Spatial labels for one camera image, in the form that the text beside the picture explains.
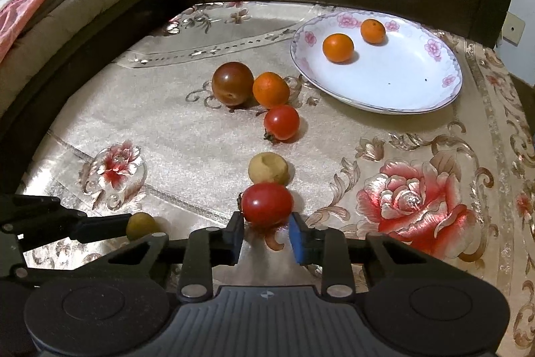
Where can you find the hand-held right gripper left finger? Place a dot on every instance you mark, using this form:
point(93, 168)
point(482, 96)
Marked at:
point(235, 236)

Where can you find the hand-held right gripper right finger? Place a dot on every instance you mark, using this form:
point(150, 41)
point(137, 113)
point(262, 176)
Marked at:
point(296, 240)

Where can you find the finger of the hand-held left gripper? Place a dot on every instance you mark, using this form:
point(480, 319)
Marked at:
point(104, 227)

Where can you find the tan longan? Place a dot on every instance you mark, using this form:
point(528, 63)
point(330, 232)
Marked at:
point(140, 226)
point(268, 168)

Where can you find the oblong red cherry tomato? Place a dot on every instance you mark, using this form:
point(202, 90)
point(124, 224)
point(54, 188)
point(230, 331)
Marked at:
point(266, 203)

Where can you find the round red cherry tomato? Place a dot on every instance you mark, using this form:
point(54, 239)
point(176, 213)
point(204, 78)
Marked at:
point(281, 122)

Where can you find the large orange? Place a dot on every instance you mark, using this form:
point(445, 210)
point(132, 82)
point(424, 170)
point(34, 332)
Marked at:
point(271, 89)

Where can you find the dark red-brown tomato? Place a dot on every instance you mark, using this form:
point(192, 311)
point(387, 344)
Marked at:
point(233, 84)

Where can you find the white floral plate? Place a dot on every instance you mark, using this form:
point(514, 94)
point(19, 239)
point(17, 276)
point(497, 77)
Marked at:
point(397, 81)

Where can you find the floral beige tablecloth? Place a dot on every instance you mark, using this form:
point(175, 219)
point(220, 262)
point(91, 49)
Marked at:
point(167, 139)

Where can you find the smooth orange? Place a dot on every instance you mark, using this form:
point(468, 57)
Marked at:
point(337, 47)

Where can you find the small orange with stem dot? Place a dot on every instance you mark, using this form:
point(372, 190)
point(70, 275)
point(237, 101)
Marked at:
point(373, 30)

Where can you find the grey-brown mattress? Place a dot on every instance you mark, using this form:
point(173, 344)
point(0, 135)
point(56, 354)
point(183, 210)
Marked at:
point(62, 5)

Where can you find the dark wooden bed frame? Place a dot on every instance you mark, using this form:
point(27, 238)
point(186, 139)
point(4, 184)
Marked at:
point(83, 60)

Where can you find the beige wall socket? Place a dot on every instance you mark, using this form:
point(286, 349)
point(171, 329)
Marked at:
point(513, 28)

